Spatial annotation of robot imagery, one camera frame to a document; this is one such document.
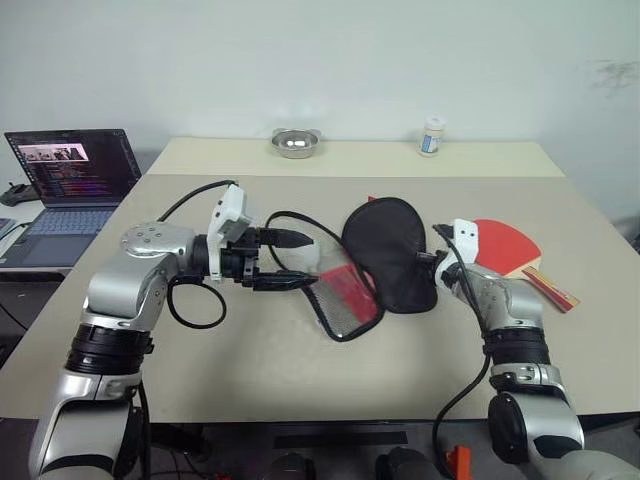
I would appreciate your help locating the black handheld controller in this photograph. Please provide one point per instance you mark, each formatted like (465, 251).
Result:
(17, 194)

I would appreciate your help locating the orange plastic clamp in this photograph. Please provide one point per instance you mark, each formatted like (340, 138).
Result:
(460, 457)

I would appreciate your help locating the dark side desk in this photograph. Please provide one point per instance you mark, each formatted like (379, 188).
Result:
(148, 162)

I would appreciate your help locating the black bar under table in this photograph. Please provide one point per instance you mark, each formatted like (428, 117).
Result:
(340, 439)

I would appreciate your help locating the open grey laptop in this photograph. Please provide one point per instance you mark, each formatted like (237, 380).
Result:
(75, 165)

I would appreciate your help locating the dark object at wall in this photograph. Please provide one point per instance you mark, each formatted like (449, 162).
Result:
(631, 231)

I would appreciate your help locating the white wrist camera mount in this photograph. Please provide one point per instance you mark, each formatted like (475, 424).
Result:
(467, 240)
(232, 210)

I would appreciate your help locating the red table tennis paddle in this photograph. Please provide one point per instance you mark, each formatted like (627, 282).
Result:
(505, 245)

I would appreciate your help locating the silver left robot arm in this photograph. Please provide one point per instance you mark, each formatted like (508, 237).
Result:
(125, 280)

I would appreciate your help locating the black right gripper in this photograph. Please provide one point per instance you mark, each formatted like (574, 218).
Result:
(429, 259)

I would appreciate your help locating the red paper label card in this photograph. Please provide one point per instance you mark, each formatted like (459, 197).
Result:
(350, 295)

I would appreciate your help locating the black paddle case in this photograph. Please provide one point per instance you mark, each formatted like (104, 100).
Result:
(395, 250)

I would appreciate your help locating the small steel bowl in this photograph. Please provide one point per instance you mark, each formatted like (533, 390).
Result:
(296, 144)

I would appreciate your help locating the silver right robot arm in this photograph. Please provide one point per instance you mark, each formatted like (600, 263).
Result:
(515, 300)

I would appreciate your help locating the white plastic bottle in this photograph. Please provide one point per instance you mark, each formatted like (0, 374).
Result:
(431, 140)

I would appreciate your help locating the dark rounded shape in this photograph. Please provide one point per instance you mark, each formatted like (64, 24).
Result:
(406, 464)

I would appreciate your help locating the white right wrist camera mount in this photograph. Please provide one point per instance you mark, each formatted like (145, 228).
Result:
(467, 240)

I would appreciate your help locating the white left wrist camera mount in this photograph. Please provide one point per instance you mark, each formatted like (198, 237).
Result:
(232, 210)

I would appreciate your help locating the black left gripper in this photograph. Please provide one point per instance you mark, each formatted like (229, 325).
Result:
(242, 260)

